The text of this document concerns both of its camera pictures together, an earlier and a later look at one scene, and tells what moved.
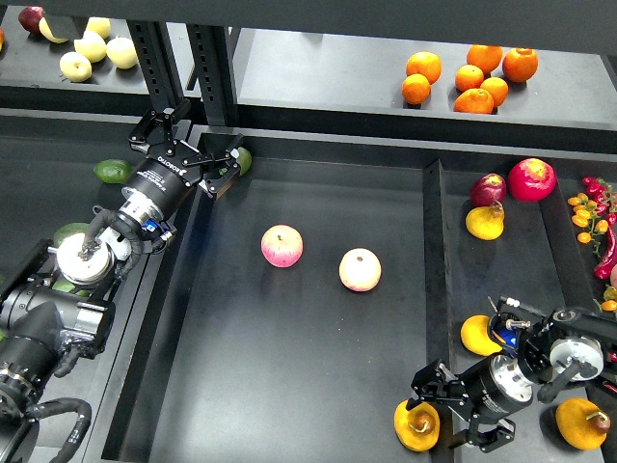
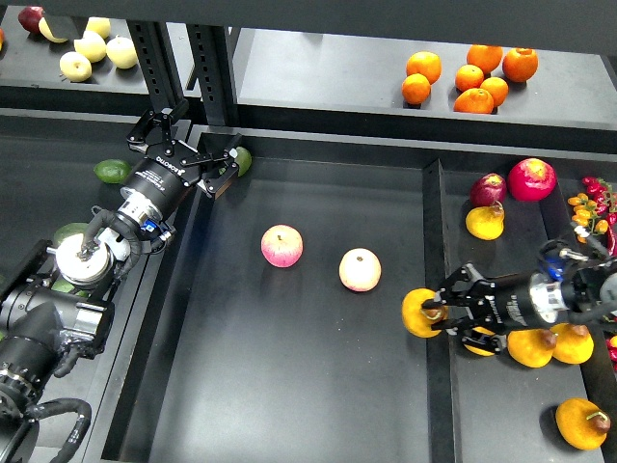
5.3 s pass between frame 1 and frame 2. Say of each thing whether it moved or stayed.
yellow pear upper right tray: stayed
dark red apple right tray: stayed
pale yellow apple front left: stayed
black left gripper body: stayed
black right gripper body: moved
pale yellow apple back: stayed
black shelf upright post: stayed
